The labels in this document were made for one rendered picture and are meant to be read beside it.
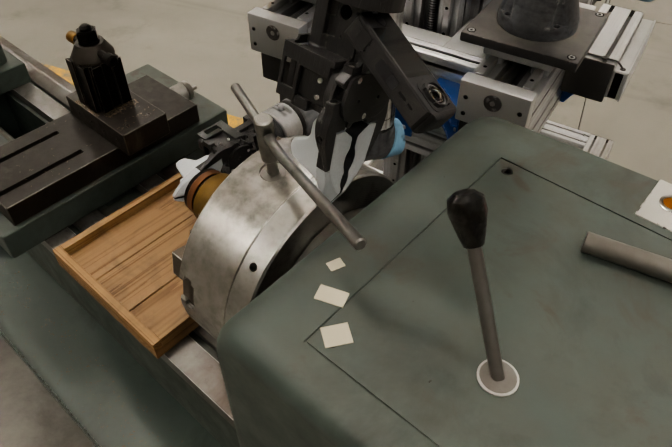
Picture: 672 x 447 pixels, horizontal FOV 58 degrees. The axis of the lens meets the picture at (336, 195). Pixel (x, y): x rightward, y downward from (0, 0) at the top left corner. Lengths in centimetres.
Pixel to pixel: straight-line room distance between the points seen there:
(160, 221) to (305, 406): 74
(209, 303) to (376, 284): 25
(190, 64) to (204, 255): 271
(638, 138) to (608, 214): 241
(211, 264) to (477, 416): 37
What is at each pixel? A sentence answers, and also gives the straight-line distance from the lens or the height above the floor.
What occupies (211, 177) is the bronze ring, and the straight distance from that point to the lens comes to 93.
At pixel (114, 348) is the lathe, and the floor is 54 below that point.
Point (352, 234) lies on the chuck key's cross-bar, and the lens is 52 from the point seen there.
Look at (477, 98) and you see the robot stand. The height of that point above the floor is 109.
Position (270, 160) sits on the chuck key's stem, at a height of 126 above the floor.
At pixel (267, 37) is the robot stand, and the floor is 107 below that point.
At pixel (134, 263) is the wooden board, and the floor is 88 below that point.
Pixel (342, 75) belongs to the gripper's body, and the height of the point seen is 144.
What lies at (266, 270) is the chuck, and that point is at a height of 119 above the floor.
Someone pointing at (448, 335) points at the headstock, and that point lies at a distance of 58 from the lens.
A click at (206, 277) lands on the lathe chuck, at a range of 76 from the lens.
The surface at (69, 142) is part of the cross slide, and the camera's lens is 133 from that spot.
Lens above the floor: 173
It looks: 43 degrees down
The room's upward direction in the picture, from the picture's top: straight up
